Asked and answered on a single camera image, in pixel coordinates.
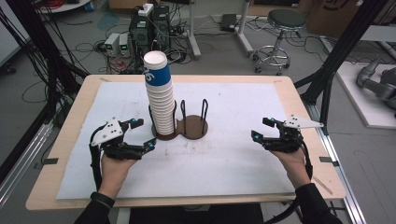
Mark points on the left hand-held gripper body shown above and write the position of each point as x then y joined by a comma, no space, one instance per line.
107,133

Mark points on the black tape strip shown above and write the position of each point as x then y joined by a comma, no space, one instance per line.
49,161
328,160

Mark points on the black box on floor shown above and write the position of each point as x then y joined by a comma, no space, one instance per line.
229,22

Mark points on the aluminium rail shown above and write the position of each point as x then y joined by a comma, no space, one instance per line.
21,161
341,168

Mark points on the person's left hand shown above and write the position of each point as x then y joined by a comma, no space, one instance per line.
113,174

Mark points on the white foam mat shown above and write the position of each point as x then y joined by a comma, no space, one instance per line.
218,168

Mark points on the person's right hand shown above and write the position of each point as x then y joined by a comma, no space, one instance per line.
295,168

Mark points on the black wristband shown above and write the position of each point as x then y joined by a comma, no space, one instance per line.
102,199

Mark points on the black metal frame post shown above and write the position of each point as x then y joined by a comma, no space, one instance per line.
337,59

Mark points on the white desk leg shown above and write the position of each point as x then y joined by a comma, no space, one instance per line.
244,31
193,34

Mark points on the brown cardboard box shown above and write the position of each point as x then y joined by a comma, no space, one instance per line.
336,15

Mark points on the stack of paper cups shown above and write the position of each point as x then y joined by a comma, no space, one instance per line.
162,109

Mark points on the white round table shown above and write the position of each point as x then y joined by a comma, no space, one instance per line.
63,5

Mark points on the person's dark clothing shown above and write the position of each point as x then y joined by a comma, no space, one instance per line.
196,215

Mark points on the white power strip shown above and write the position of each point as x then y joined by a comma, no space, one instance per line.
145,9

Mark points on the white platform board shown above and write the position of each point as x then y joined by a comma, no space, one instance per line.
364,105

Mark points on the black computer tower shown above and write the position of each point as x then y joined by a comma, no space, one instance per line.
162,25
140,31

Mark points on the black round stool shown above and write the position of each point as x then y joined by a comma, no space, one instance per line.
286,19

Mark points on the white power supply unit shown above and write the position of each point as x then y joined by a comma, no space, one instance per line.
111,44
124,46

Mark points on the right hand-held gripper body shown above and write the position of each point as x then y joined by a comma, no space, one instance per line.
291,140

